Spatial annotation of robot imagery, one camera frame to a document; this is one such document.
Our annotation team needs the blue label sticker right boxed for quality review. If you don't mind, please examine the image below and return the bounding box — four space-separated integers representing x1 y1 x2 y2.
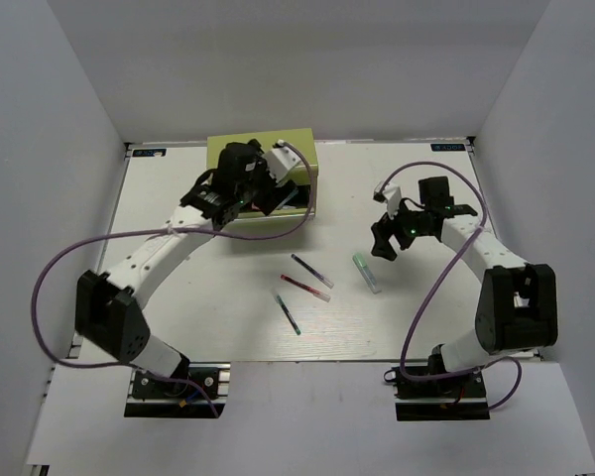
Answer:
430 143 467 153

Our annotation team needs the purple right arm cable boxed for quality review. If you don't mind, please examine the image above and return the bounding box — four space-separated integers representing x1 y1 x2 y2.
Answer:
379 161 523 412

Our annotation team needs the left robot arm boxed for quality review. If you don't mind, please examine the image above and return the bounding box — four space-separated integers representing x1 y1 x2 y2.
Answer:
75 139 305 396

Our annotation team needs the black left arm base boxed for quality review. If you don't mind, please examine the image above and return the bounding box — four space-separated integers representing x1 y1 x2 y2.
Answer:
124 363 231 419

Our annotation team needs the blue label sticker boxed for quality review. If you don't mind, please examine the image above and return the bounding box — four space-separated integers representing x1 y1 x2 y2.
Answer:
430 143 467 153
132 148 167 158

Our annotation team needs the green metal drawer chest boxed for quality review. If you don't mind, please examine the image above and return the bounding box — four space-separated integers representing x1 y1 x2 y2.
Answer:
206 128 318 223

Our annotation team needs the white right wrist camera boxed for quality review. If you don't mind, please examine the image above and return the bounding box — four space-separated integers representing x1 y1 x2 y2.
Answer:
373 181 403 219

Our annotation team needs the green gel pen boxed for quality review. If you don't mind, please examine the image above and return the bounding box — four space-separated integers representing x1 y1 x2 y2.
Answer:
272 290 301 335

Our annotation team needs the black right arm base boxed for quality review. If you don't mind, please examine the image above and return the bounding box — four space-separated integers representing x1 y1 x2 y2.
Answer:
384 367 490 422

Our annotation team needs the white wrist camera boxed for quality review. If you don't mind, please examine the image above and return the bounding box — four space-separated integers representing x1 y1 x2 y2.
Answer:
262 140 301 186
373 181 403 219

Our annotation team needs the blue highlighter marker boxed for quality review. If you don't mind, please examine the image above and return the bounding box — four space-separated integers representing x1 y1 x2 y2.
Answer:
278 189 301 210

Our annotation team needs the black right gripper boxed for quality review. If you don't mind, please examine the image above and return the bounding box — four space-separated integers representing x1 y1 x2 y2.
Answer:
372 195 432 261

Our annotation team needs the red gel pen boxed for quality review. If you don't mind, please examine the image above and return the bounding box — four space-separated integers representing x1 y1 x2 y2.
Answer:
280 274 330 302

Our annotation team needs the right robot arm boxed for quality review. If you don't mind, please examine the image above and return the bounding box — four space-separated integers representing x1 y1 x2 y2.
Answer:
371 177 558 396

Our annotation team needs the green highlighter marker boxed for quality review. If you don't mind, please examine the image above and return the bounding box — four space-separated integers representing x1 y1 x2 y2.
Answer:
352 253 381 295

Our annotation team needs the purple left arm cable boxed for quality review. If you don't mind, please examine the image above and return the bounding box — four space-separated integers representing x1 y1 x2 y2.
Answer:
30 141 316 417

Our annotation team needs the blue label sticker left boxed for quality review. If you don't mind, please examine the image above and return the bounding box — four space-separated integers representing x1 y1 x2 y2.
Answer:
132 148 167 158

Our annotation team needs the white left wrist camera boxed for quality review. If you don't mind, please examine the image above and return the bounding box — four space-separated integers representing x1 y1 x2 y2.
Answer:
262 140 301 186

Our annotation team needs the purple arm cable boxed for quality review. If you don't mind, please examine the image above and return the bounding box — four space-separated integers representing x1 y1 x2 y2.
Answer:
30 141 316 417
379 161 523 412

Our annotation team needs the purple gel pen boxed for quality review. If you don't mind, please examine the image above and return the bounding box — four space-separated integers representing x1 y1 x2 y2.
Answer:
291 254 334 289

